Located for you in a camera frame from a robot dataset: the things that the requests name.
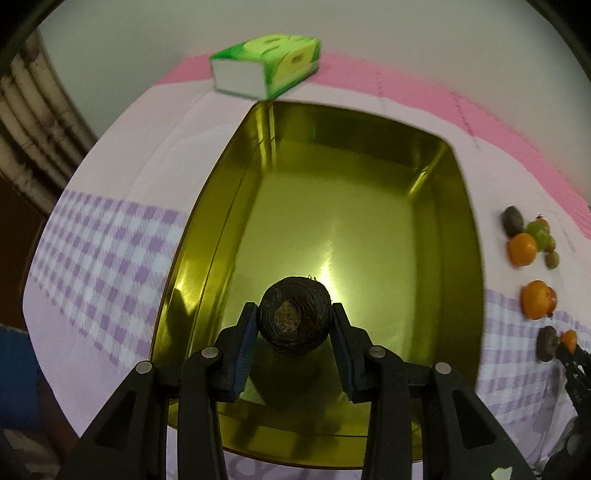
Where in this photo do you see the orange mandarin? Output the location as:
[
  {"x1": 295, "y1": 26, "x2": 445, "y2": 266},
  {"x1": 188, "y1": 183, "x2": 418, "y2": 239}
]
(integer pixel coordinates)
[
  {"x1": 520, "y1": 280, "x2": 550, "y2": 320},
  {"x1": 506, "y1": 232, "x2": 538, "y2": 268},
  {"x1": 560, "y1": 329, "x2": 578, "y2": 355}
]

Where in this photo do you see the dark mangosteen with stem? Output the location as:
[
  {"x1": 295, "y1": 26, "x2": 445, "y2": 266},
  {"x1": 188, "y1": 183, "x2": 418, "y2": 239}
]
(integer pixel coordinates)
[{"x1": 536, "y1": 326, "x2": 560, "y2": 363}]

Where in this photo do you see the red tomato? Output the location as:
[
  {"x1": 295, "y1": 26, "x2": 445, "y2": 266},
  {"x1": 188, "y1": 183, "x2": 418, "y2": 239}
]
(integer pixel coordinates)
[
  {"x1": 536, "y1": 215, "x2": 550, "y2": 232},
  {"x1": 547, "y1": 287, "x2": 558, "y2": 318}
]

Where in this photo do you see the brown longan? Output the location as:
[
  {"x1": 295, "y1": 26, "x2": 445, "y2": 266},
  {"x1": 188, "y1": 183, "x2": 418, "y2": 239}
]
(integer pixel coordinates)
[
  {"x1": 544, "y1": 236, "x2": 556, "y2": 252},
  {"x1": 545, "y1": 250, "x2": 560, "y2": 270}
]

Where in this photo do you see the green tomato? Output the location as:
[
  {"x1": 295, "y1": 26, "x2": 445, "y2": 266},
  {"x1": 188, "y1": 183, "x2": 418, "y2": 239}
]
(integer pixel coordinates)
[{"x1": 525, "y1": 220, "x2": 550, "y2": 251}]

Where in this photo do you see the small dark passion fruit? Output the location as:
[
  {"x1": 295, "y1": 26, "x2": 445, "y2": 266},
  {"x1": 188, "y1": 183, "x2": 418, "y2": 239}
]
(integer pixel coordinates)
[{"x1": 500, "y1": 205, "x2": 525, "y2": 239}]

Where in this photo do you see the large dark mangosteen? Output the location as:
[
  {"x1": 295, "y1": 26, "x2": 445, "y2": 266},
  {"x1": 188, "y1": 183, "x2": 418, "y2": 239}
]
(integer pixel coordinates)
[{"x1": 257, "y1": 277, "x2": 332, "y2": 358}]

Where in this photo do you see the blue foam floor mat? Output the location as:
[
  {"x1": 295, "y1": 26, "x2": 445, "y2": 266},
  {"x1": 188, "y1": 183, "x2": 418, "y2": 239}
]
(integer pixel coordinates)
[{"x1": 0, "y1": 326, "x2": 40, "y2": 431}]

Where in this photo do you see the pink purple checked tablecloth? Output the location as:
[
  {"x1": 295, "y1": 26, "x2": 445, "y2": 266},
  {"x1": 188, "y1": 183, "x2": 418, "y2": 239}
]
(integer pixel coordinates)
[{"x1": 23, "y1": 54, "x2": 590, "y2": 466}]

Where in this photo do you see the gold toffee tin tray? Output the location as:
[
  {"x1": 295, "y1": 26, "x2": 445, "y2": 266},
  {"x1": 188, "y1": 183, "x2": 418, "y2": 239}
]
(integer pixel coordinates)
[{"x1": 150, "y1": 100, "x2": 486, "y2": 470}]

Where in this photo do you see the beige patterned curtain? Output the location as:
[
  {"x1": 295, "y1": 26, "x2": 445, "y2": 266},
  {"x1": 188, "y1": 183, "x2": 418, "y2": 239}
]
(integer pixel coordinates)
[{"x1": 1, "y1": 31, "x2": 97, "y2": 214}]

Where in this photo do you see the green tissue pack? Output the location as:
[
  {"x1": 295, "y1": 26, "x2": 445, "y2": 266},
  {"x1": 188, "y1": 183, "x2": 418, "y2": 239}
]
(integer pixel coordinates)
[{"x1": 208, "y1": 34, "x2": 322, "y2": 100}]

